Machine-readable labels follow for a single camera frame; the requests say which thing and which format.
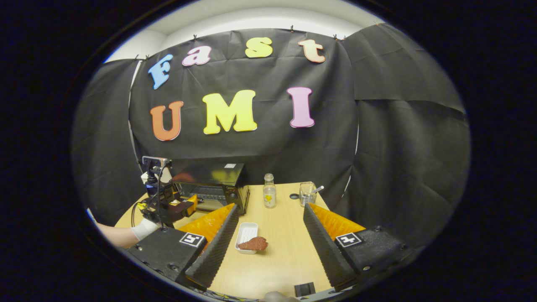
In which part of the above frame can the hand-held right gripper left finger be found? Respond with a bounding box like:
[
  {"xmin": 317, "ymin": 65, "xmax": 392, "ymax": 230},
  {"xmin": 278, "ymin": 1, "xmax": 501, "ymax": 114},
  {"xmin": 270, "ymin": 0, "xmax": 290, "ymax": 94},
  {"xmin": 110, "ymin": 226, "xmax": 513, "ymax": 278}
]
[{"xmin": 126, "ymin": 203, "xmax": 240, "ymax": 292}]

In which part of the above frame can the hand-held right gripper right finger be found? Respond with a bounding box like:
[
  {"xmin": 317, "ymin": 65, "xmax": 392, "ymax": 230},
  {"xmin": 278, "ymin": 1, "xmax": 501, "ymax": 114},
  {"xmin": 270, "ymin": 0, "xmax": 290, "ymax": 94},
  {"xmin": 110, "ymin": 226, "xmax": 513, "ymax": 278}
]
[{"xmin": 302, "ymin": 203, "xmax": 416, "ymax": 293}]

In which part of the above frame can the metal wire basket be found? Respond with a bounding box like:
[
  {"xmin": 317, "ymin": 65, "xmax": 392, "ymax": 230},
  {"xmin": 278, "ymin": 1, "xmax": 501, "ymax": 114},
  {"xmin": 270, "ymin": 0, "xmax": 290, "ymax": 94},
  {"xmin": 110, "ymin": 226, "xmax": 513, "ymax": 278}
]
[{"xmin": 299, "ymin": 182, "xmax": 318, "ymax": 207}]

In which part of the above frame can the clear glass bottle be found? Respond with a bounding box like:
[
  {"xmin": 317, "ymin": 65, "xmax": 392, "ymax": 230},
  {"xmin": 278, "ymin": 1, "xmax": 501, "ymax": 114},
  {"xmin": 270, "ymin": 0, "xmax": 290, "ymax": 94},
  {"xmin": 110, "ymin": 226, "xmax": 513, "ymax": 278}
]
[{"xmin": 263, "ymin": 173, "xmax": 277, "ymax": 209}]

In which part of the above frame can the white toaster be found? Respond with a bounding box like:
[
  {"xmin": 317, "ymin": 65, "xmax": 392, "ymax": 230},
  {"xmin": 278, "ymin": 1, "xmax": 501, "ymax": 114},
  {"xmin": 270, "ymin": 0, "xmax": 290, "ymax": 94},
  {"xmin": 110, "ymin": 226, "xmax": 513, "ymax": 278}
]
[{"xmin": 141, "ymin": 168, "xmax": 173, "ymax": 185}]

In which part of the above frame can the white rectangular tray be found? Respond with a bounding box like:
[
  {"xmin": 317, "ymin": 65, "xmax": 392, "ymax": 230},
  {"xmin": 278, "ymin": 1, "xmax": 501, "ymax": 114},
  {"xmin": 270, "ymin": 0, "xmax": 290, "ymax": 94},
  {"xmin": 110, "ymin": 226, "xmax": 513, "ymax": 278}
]
[{"xmin": 235, "ymin": 222, "xmax": 259, "ymax": 255}]

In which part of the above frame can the black electric oven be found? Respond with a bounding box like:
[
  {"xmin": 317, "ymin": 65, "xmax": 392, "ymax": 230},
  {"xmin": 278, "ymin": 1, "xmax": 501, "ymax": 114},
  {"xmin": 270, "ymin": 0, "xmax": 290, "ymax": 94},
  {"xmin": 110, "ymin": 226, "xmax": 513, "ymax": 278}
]
[{"xmin": 170, "ymin": 163, "xmax": 251, "ymax": 216}]

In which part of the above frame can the brown meat steak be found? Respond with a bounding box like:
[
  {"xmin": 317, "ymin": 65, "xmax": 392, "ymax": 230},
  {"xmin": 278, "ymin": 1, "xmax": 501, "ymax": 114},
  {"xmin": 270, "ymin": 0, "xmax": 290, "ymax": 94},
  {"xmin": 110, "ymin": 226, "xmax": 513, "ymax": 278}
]
[{"xmin": 238, "ymin": 237, "xmax": 269, "ymax": 252}]

